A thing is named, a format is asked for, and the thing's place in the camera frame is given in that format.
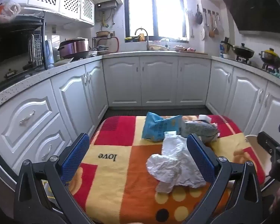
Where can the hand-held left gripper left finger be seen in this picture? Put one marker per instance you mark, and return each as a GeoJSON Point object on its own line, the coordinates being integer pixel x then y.
{"type": "Point", "coordinates": [75, 155]}

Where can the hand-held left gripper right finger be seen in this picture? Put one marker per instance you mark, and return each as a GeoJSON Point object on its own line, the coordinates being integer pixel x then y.
{"type": "Point", "coordinates": [200, 156]}

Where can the cream plastic bin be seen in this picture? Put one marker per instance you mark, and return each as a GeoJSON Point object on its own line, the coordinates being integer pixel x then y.
{"type": "Point", "coordinates": [254, 158]}

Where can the white paper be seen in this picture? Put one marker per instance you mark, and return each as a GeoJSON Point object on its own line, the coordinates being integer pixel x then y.
{"type": "Point", "coordinates": [172, 165]}

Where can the blue snack bag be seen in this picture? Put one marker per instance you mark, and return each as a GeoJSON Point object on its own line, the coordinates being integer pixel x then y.
{"type": "Point", "coordinates": [154, 127]}

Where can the grey snack bag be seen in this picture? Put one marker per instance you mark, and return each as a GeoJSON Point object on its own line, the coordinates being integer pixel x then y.
{"type": "Point", "coordinates": [198, 128]}

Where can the red orange printed blanket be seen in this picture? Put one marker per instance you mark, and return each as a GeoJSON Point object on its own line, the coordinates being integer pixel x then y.
{"type": "Point", "coordinates": [121, 179]}

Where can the white drawer base cabinet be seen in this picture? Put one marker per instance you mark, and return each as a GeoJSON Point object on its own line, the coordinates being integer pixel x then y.
{"type": "Point", "coordinates": [72, 98]}

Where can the yellow lid pot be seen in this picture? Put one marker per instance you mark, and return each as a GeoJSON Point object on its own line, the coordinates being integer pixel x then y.
{"type": "Point", "coordinates": [270, 57]}

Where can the gas stove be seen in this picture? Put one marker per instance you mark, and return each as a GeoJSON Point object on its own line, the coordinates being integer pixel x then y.
{"type": "Point", "coordinates": [247, 61]}

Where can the speckled stone countertop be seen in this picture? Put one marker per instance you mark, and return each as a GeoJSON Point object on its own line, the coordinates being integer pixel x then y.
{"type": "Point", "coordinates": [21, 87]}

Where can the black wok with lid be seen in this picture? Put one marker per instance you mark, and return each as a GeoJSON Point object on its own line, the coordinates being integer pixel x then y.
{"type": "Point", "coordinates": [242, 50]}

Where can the white plate with greens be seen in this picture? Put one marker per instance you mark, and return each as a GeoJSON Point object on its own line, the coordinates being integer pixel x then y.
{"type": "Point", "coordinates": [63, 61]}

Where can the blue and white package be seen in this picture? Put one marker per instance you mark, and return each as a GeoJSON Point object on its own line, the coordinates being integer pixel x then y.
{"type": "Point", "coordinates": [222, 51]}

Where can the knife block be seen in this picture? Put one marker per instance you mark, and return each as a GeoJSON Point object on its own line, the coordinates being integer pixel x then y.
{"type": "Point", "coordinates": [227, 43]}

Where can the wooden cutting board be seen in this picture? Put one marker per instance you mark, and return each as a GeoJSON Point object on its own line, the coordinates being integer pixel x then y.
{"type": "Point", "coordinates": [196, 52]}

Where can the maroon rice cooker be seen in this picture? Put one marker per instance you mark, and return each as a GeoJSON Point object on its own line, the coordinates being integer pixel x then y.
{"type": "Point", "coordinates": [73, 47]}

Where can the steel turner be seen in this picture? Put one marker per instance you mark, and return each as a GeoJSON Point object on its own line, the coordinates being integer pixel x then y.
{"type": "Point", "coordinates": [216, 30]}

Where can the wooden spatula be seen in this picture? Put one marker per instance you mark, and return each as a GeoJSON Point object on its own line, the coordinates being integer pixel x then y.
{"type": "Point", "coordinates": [211, 31]}

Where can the black range hood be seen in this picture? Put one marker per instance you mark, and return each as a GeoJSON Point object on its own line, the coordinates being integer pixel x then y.
{"type": "Point", "coordinates": [259, 9]}

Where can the white round board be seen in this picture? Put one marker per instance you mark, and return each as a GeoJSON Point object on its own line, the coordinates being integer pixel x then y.
{"type": "Point", "coordinates": [202, 33]}

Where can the black microwave oven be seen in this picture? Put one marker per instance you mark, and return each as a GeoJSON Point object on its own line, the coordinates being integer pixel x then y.
{"type": "Point", "coordinates": [14, 49]}

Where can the yellow basin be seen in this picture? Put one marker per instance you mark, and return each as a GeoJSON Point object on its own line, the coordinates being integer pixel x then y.
{"type": "Point", "coordinates": [103, 33]}

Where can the steel sink faucet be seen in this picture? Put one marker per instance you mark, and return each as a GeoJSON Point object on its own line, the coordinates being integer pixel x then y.
{"type": "Point", "coordinates": [147, 39]}

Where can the small yellow bottle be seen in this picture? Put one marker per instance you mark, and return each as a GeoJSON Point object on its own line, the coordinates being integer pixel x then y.
{"type": "Point", "coordinates": [141, 37]}

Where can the steel ladle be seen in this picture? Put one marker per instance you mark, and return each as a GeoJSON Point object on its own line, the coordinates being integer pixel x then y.
{"type": "Point", "coordinates": [205, 18]}

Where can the hanging black frying pan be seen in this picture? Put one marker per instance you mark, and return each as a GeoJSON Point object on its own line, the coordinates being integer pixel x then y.
{"type": "Point", "coordinates": [198, 17]}

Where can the kitchen window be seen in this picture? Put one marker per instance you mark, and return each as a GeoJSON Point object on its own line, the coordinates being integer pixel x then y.
{"type": "Point", "coordinates": [154, 16]}

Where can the orange and clear plastic bag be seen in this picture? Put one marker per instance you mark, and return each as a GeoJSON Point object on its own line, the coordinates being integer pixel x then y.
{"type": "Point", "coordinates": [4, 11]}

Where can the wall water heater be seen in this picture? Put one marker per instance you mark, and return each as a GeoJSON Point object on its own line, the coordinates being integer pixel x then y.
{"type": "Point", "coordinates": [107, 5]}

